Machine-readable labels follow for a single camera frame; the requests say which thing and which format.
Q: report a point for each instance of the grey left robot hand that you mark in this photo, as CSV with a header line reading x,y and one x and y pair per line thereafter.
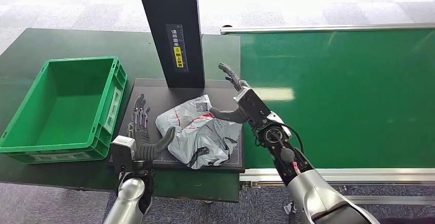
x,y
144,147

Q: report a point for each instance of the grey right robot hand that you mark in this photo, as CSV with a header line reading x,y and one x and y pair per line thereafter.
x,y
253,107

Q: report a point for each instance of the grey poly bag package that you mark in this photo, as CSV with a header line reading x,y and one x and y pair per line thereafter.
x,y
200,141

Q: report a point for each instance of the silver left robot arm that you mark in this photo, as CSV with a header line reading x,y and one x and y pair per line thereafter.
x,y
127,198

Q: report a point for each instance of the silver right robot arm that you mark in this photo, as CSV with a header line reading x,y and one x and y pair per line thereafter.
x,y
316,195

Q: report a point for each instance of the green conveyor belt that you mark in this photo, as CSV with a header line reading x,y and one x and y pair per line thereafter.
x,y
339,63

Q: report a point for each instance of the black inbound scanner machine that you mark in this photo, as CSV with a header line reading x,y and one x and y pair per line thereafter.
x,y
176,5

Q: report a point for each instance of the green plastic crate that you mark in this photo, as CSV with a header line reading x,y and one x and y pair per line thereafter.
x,y
68,113

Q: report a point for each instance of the black yellow label sticker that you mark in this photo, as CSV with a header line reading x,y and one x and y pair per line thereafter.
x,y
178,57

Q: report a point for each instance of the dark green table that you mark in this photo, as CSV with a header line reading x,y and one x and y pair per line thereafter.
x,y
68,42

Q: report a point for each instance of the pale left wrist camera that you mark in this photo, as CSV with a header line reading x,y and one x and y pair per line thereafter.
x,y
120,147

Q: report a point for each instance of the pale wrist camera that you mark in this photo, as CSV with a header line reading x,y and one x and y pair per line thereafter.
x,y
120,147
279,118

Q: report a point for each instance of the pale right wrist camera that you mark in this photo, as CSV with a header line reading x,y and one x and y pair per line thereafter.
x,y
279,118

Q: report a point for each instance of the aluminium conveyor side rail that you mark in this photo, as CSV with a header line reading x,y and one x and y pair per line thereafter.
x,y
374,176
306,29

